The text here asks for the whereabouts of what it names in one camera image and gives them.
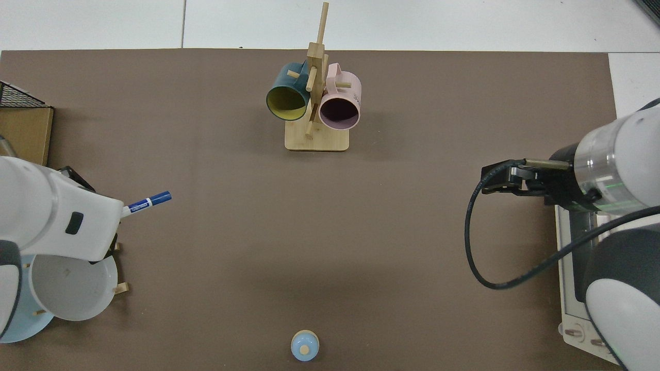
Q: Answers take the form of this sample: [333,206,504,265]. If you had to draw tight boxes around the pale toaster oven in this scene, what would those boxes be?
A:
[554,204,632,366]

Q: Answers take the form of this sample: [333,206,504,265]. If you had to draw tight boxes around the blue and white marker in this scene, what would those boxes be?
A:
[121,191,172,218]

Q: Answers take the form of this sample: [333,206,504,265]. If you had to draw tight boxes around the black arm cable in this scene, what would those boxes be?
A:
[464,159,660,290]

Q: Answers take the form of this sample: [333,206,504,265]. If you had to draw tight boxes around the dark grey slanted bar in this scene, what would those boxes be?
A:
[633,0,660,27]

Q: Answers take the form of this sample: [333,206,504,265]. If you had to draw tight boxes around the small blue round bell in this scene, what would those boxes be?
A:
[290,330,320,362]

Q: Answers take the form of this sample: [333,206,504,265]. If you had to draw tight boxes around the dark blue mug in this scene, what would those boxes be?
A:
[266,60,311,122]

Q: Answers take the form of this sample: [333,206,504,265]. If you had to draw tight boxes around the wooden cup stand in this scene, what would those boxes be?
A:
[285,2,350,152]

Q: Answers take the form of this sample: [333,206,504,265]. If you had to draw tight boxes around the pink mug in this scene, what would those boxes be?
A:
[318,63,362,130]

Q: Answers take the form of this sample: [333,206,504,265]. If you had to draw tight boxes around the light blue plate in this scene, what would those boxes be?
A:
[0,291,55,344]

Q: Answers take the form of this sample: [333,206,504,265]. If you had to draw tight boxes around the wire basket with wooden floor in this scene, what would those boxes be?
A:
[0,81,55,166]

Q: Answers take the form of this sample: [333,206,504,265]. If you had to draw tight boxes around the wooden plate rack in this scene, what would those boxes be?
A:
[31,241,129,316]

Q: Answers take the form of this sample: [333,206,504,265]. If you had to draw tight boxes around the brown table cloth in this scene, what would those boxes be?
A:
[0,49,623,371]

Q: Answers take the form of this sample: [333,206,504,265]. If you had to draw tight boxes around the grey plate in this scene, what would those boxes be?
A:
[28,252,119,322]

